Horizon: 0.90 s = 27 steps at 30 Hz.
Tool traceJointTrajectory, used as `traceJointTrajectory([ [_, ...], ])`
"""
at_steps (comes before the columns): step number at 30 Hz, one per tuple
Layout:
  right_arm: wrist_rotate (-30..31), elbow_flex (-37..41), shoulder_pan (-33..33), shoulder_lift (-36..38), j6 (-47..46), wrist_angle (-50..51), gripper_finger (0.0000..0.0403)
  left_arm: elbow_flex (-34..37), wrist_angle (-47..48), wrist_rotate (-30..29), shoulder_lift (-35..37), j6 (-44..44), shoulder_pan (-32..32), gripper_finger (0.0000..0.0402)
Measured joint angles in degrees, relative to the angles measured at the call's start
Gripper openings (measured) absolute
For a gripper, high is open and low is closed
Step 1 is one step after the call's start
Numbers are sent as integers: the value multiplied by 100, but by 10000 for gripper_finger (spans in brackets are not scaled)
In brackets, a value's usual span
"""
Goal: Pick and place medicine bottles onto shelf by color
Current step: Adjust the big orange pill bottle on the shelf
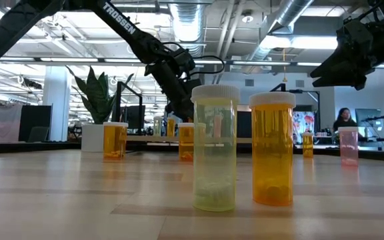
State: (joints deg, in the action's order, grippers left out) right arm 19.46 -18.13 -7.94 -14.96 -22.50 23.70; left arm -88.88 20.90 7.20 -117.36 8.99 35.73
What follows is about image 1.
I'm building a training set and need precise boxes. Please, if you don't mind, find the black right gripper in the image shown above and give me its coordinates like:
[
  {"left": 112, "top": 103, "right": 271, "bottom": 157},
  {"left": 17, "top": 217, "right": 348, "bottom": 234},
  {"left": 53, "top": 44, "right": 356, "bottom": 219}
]
[{"left": 311, "top": 19, "right": 379, "bottom": 91}]

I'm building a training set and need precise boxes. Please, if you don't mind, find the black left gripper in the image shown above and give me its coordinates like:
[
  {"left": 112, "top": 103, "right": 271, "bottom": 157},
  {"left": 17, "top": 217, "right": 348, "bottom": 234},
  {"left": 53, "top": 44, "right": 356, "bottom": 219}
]
[{"left": 144, "top": 59, "right": 202, "bottom": 123}]

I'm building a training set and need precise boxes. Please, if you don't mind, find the small orange pill bottle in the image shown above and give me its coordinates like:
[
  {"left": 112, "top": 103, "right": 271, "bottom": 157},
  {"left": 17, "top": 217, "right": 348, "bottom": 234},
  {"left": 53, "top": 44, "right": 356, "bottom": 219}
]
[
  {"left": 248, "top": 91, "right": 297, "bottom": 207},
  {"left": 302, "top": 132, "right": 314, "bottom": 159},
  {"left": 167, "top": 117, "right": 177, "bottom": 137}
]

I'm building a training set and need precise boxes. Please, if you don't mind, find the small pale yellow pill bottle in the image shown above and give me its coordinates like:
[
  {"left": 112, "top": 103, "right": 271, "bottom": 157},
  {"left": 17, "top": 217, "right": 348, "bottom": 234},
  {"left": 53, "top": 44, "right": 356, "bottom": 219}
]
[
  {"left": 153, "top": 116, "right": 163, "bottom": 137},
  {"left": 191, "top": 84, "right": 241, "bottom": 212}
]

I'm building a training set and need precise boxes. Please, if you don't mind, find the large orange pill bottle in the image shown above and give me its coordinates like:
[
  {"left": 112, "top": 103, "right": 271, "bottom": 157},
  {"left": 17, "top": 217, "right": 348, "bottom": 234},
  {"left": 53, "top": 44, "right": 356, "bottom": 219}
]
[
  {"left": 177, "top": 122, "right": 195, "bottom": 163},
  {"left": 103, "top": 121, "right": 129, "bottom": 161}
]

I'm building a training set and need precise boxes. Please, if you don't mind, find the person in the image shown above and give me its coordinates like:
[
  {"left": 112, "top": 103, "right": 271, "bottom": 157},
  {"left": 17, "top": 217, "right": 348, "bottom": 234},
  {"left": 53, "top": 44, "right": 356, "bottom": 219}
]
[{"left": 332, "top": 107, "right": 358, "bottom": 133}]

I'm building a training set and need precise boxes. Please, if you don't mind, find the black monitor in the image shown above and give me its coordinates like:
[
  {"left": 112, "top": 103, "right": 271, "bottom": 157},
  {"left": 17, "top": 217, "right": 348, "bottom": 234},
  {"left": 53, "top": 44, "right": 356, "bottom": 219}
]
[{"left": 123, "top": 105, "right": 146, "bottom": 131}]

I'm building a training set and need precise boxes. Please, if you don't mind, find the computer monitor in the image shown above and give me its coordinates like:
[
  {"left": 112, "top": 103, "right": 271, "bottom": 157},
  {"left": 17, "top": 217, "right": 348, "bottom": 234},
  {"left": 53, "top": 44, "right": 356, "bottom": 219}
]
[{"left": 355, "top": 108, "right": 383, "bottom": 127}]

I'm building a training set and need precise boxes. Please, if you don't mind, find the long ceiling light strip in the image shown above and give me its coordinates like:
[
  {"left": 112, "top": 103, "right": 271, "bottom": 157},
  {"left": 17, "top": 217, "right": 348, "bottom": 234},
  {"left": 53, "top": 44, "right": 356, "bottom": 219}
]
[
  {"left": 40, "top": 57, "right": 99, "bottom": 63},
  {"left": 194, "top": 59, "right": 228, "bottom": 65},
  {"left": 230, "top": 61, "right": 291, "bottom": 66}
]

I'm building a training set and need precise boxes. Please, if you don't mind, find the colourful display screen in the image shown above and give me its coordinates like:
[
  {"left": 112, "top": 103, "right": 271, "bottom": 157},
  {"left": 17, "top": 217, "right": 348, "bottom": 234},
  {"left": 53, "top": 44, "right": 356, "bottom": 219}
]
[{"left": 295, "top": 111, "right": 316, "bottom": 136}]

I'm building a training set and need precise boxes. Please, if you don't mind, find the small pink pill bottle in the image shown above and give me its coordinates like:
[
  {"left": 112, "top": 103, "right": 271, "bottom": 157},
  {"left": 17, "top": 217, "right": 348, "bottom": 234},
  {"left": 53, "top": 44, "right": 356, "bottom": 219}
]
[{"left": 339, "top": 126, "right": 359, "bottom": 167}]

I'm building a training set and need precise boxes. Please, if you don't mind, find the potted snake plant white pot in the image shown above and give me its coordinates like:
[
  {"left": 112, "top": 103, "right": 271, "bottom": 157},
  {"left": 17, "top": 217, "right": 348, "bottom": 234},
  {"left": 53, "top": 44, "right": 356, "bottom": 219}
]
[{"left": 65, "top": 65, "right": 135, "bottom": 153}]

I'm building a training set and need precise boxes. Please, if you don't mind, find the black partition panel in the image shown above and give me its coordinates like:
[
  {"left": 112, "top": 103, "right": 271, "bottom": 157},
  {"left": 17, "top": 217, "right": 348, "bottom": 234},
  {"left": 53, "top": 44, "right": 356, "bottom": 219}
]
[{"left": 18, "top": 105, "right": 52, "bottom": 143}]

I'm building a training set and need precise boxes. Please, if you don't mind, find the white pink banner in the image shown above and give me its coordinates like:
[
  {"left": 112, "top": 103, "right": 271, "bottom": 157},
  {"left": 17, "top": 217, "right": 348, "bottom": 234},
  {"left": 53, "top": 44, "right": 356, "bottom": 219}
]
[{"left": 0, "top": 102, "right": 23, "bottom": 143}]

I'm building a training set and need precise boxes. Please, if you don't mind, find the wooden shelf black wire frame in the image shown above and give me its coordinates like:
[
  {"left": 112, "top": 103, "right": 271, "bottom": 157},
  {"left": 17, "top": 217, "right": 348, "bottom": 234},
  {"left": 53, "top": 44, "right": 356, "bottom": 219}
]
[{"left": 113, "top": 81, "right": 253, "bottom": 147}]

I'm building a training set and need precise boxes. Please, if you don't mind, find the silver ventilation duct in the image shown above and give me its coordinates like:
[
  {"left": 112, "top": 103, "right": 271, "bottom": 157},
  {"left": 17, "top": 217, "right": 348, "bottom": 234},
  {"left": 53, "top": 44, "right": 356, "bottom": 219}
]
[
  {"left": 170, "top": 0, "right": 207, "bottom": 87},
  {"left": 245, "top": 0, "right": 315, "bottom": 64}
]

